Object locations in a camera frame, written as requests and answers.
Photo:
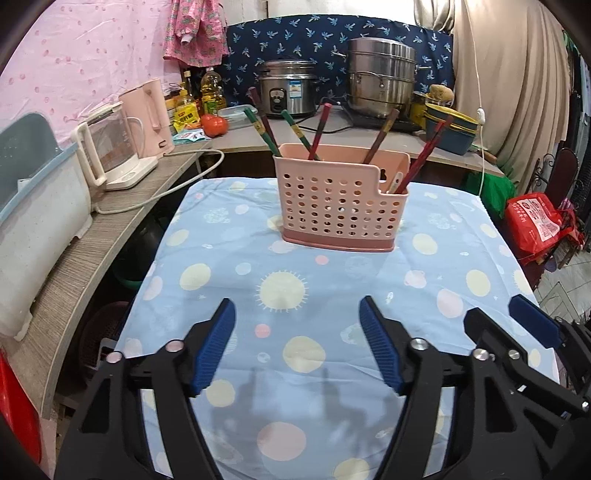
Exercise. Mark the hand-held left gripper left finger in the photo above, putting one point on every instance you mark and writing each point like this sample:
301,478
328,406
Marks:
214,346

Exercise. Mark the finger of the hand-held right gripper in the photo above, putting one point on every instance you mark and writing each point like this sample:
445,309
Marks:
480,325
535,321

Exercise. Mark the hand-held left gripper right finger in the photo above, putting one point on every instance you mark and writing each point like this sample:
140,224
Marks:
381,346

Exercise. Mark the pink perforated utensil basket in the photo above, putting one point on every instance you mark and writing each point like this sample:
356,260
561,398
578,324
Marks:
332,207

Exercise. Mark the gold flower spoon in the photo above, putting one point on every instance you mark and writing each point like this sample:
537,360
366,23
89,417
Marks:
397,181

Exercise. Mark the bright red chopstick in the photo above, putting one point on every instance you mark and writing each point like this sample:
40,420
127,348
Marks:
429,147

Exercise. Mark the dark red chopstick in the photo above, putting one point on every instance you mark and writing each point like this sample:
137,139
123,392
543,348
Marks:
382,136
259,108
322,129

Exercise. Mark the green chopstick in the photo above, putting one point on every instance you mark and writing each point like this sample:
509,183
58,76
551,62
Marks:
258,127
295,131

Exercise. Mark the blue printed tablecloth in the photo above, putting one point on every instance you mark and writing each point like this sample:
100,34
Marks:
286,323

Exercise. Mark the red plastic bag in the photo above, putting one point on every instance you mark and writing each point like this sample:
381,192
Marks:
533,226

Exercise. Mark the green plastic bag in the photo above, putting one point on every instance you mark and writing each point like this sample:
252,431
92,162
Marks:
491,194

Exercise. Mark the black metal chair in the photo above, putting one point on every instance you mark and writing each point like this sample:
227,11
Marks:
561,175

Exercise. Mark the wooden counter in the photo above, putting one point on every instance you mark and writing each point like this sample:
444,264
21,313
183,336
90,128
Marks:
69,286

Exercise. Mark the blue rectangular basin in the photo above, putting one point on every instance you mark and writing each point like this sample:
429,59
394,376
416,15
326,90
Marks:
455,141

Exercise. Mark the red plastic object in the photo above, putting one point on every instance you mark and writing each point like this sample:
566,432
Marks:
18,406

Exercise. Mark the green and white packet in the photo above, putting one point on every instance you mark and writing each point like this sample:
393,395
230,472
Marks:
189,137

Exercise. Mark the white grey storage bin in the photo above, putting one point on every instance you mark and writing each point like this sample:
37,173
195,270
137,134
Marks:
37,230

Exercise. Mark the yellow-rimmed bowl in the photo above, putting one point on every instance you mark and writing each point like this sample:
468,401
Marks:
450,114

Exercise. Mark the black induction cooker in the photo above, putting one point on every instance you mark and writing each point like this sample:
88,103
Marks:
401,124

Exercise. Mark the hanging dark clothes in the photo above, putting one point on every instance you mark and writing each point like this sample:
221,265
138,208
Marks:
579,106

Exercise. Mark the red tomato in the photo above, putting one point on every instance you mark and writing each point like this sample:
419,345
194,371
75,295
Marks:
214,125

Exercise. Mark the yellow food packet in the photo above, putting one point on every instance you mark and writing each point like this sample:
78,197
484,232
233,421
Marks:
187,119

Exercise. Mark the beige curtain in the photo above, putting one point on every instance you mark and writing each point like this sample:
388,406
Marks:
517,92

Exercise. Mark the clear glass food container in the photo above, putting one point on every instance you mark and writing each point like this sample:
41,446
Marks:
235,117

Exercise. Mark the potato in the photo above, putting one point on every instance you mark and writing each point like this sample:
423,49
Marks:
441,93

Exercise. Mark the pink electric kettle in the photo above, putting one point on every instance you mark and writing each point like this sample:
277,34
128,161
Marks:
152,115

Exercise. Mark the yellow oil bottle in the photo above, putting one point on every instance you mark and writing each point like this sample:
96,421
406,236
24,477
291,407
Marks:
213,92

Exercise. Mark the dark glass bottle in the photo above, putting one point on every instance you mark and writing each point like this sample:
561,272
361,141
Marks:
187,85

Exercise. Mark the steel steamer pot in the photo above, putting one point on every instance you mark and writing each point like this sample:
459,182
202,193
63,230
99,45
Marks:
381,78

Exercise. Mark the steel rice cooker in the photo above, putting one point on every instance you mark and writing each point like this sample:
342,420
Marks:
288,90

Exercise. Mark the dark blue patterned cloth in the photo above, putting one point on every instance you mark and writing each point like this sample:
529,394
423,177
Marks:
323,41

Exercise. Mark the pink patterned garment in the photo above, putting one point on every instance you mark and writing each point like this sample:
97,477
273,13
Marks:
196,32

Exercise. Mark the pink dotted sheet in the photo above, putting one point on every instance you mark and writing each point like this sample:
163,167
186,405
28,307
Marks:
83,60

